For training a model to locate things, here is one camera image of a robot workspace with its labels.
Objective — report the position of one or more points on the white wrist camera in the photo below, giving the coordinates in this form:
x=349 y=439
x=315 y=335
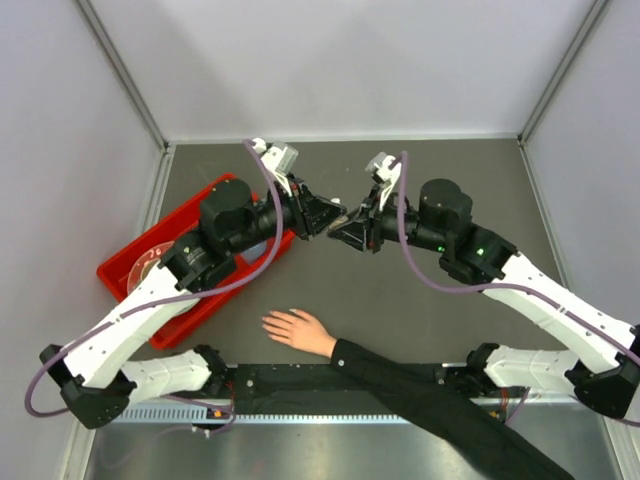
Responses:
x=278 y=158
x=385 y=170

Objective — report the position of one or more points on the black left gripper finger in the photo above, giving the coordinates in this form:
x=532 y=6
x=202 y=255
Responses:
x=317 y=207
x=317 y=225

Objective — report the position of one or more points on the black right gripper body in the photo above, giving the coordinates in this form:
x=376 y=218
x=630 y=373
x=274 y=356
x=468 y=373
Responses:
x=385 y=224

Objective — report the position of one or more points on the grey slotted cable duct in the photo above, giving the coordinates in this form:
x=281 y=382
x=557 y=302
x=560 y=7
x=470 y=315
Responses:
x=173 y=413

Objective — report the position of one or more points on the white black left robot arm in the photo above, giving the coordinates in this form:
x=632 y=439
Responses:
x=96 y=376

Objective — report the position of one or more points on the blue plastic cup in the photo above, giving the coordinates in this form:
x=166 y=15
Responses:
x=256 y=254

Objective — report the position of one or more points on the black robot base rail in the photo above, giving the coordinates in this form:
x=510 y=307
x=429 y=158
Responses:
x=316 y=389

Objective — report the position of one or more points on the red plastic tray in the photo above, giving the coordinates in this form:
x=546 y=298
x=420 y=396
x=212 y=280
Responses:
x=209 y=233

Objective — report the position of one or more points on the beige nail polish bottle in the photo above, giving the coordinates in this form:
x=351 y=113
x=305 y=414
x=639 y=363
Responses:
x=339 y=221

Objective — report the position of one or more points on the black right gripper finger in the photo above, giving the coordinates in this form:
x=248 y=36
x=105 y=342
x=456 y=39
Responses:
x=357 y=238
x=360 y=218

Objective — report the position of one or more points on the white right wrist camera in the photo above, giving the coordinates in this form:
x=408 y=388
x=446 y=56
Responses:
x=385 y=170

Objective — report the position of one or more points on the clear pink glass plate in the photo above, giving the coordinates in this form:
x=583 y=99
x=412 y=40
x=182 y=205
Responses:
x=145 y=260

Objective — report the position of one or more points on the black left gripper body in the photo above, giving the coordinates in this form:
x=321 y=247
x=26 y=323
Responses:
x=297 y=189

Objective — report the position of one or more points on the black sleeved forearm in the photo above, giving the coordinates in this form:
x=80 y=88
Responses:
x=496 y=450

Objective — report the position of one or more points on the person's bare hand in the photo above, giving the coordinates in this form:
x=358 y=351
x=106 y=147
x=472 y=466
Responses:
x=299 y=330

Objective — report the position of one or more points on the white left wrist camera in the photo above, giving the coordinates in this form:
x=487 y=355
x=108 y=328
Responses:
x=278 y=158

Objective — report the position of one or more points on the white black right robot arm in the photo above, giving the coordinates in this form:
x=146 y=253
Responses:
x=599 y=363

